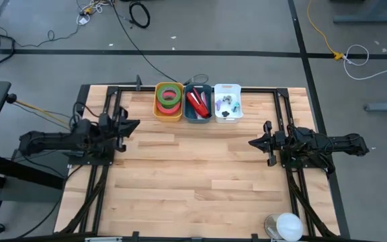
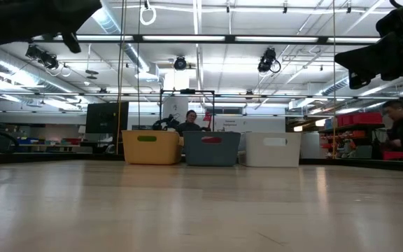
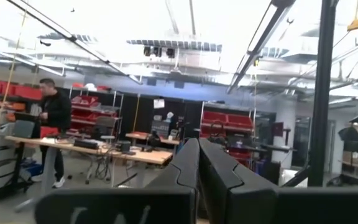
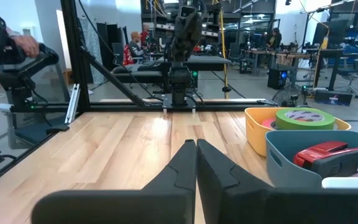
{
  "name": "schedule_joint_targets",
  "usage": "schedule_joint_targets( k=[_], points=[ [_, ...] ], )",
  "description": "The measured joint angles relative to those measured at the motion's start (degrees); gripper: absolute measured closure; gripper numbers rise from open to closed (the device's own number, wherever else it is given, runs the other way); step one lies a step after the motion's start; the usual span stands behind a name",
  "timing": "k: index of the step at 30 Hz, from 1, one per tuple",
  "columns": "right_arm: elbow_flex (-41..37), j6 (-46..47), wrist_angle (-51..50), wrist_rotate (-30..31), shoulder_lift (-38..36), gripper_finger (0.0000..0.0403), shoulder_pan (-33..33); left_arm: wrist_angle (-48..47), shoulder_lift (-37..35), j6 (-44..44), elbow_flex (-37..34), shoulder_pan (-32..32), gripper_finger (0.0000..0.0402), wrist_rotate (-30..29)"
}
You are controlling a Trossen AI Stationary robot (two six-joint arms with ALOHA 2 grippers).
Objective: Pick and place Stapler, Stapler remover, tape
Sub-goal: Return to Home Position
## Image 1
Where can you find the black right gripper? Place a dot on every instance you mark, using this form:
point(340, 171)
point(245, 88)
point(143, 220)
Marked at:
point(275, 140)

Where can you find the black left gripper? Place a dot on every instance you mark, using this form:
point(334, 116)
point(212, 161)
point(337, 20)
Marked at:
point(113, 126)

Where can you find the pink tape roll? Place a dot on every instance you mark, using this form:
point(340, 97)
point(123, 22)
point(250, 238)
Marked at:
point(168, 111)

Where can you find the green tape roll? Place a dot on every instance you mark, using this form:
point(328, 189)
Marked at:
point(160, 95)

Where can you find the light blue staple remover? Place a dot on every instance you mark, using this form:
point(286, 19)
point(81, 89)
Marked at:
point(227, 99)

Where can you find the pink and white stapler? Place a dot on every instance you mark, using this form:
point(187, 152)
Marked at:
point(204, 99)

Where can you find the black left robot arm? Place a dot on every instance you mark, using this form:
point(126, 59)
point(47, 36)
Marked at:
point(52, 141)

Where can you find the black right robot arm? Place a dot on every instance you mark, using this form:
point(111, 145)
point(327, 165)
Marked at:
point(331, 144)

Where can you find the yellow plastic bin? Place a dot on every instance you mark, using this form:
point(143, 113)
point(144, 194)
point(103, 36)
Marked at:
point(168, 118)

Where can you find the white plastic bin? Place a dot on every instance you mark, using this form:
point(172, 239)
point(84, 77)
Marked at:
point(218, 116)

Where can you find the black panel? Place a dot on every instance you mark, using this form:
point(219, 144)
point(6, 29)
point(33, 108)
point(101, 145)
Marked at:
point(82, 99)

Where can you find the teal plastic bin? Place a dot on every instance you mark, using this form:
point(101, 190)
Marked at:
point(198, 120)

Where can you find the silver metal disc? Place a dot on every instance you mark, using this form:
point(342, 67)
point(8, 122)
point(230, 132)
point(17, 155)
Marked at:
point(270, 225)

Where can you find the white dome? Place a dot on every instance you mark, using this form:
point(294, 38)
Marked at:
point(289, 227)

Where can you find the white power strip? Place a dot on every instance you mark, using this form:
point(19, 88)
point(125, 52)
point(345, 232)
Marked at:
point(83, 21)

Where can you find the grey desk foot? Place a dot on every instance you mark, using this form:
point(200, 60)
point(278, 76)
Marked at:
point(365, 20)
point(385, 107)

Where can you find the black aluminium frame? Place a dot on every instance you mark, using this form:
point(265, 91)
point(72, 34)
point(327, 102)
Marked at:
point(264, 90)

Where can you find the silver bracket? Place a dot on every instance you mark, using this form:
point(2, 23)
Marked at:
point(102, 239)

